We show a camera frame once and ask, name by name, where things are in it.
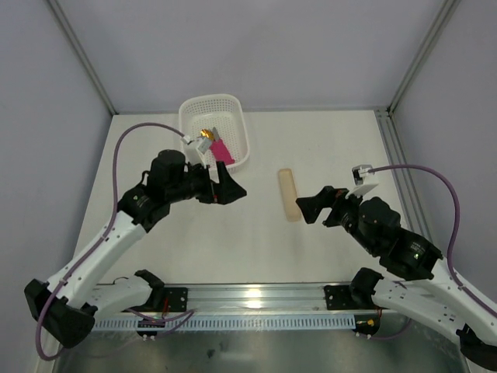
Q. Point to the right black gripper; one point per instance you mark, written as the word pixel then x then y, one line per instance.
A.
pixel 334 210

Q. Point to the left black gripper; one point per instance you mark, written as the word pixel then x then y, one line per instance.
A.
pixel 214 186

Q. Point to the magenta paper napkin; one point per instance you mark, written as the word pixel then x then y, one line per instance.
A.
pixel 221 153

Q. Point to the gold spoon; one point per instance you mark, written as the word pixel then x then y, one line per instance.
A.
pixel 207 134

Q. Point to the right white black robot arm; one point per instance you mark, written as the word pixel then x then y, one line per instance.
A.
pixel 474 332

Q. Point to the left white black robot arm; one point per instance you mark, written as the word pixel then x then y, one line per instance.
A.
pixel 67 307

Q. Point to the beige utensil tray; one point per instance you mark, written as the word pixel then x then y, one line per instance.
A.
pixel 288 193

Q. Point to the white perforated plastic basket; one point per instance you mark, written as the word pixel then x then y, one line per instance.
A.
pixel 224 112

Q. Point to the right black connector box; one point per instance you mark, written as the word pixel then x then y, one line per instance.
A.
pixel 366 326

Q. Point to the black connector box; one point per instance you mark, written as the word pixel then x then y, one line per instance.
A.
pixel 148 329
pixel 366 326

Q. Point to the left black connector box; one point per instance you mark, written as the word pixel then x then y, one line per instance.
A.
pixel 148 329

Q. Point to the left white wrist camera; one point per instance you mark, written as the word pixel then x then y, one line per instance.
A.
pixel 195 149

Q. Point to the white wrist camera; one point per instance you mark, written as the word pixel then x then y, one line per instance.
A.
pixel 195 149
pixel 365 180

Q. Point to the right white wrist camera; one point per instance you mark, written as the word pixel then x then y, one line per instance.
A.
pixel 365 180

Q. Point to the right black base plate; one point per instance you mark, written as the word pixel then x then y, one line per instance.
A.
pixel 349 297

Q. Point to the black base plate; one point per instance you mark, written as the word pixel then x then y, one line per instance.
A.
pixel 172 299
pixel 349 297

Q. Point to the right aluminium side rail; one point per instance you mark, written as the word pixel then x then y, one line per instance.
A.
pixel 407 186

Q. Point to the aluminium front rail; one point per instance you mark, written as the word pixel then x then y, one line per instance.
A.
pixel 256 295

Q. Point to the slotted white cable duct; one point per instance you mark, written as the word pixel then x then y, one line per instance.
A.
pixel 199 322

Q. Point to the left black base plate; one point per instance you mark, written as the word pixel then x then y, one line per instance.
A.
pixel 172 299

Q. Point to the left aluminium frame post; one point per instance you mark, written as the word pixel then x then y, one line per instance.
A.
pixel 63 22

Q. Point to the aluminium frame post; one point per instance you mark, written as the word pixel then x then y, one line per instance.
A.
pixel 63 22
pixel 429 41

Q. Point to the right aluminium frame post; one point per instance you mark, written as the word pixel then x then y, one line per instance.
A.
pixel 429 41

